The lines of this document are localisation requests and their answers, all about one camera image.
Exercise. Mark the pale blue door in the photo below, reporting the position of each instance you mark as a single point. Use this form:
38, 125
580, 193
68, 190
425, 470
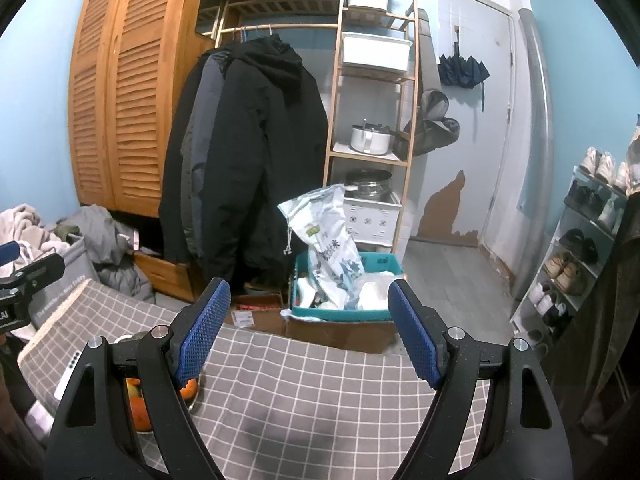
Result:
475, 150

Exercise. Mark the grey fabric storage box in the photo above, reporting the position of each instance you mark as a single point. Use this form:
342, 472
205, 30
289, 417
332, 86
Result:
65, 285

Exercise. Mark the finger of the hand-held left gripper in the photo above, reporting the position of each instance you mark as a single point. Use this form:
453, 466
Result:
40, 271
7, 253

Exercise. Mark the patterned frilled garment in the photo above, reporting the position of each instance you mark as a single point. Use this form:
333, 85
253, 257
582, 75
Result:
635, 160

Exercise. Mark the white smartphone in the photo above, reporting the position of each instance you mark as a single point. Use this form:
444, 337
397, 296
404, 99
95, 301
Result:
67, 377

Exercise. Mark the white printed rice bag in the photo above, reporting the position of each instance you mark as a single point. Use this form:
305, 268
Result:
325, 240

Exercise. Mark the teal plastic crate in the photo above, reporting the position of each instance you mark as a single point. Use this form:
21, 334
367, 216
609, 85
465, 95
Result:
350, 314

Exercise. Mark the steel cooking pot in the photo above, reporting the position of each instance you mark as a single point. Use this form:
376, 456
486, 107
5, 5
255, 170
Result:
370, 140
369, 185

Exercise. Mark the grey metal pipe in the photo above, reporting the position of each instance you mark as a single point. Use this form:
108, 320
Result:
540, 135

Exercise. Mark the white patterned basket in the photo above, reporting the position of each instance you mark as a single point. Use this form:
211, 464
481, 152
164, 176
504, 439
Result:
372, 222

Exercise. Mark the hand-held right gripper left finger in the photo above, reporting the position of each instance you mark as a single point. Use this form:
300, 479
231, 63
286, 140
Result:
202, 335

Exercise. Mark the dark green scalloped plate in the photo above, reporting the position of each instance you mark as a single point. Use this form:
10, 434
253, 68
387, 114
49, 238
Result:
199, 400

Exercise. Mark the beige crumpled cloth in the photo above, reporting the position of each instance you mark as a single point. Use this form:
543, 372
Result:
25, 230

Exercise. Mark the grey clothes pile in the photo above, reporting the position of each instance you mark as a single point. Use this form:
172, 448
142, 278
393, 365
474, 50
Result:
105, 245

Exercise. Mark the wide white storage bin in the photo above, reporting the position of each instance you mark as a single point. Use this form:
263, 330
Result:
375, 52

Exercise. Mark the wooden louvred wardrobe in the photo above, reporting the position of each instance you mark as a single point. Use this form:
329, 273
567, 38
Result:
125, 85

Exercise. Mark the clear plastic bag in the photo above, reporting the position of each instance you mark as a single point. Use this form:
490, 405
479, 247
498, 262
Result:
375, 292

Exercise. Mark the grey checked tablecloth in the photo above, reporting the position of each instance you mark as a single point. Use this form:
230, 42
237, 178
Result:
310, 400

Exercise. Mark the wooden drawer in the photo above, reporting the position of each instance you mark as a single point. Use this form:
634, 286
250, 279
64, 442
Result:
165, 272

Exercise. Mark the white shoe rack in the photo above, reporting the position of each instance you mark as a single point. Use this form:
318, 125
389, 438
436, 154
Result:
525, 317

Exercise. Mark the orange tangerine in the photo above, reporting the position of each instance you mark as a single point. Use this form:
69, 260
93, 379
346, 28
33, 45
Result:
190, 390

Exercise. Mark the black hooded coat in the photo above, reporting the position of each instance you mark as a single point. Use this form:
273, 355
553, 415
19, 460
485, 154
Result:
270, 160

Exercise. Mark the wooden ladder shelf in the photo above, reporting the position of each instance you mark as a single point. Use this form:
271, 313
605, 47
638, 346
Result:
336, 110

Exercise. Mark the grey hanging bag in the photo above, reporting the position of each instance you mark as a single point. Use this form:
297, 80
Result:
430, 130

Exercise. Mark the flat labelled cardboard box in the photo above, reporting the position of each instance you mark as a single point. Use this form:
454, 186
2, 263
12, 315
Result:
255, 316

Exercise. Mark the dark blue folded umbrella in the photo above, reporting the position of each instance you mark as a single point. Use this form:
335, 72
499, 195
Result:
462, 72

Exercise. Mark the group of shoes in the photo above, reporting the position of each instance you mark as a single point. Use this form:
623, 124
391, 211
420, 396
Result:
565, 272

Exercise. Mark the grey padded jacket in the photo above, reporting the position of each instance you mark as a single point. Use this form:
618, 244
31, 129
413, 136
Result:
200, 125

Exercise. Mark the dark brown hanging coat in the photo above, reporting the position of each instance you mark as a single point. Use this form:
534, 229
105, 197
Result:
600, 310

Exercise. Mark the large brown cardboard box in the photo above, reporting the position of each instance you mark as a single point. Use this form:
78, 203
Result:
340, 332

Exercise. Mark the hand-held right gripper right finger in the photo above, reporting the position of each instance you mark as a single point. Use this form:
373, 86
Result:
415, 335

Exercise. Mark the wooden clothes rack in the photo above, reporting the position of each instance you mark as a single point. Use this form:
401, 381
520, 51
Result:
280, 7

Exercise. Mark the black jacket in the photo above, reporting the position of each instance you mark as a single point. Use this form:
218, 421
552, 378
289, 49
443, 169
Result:
172, 185

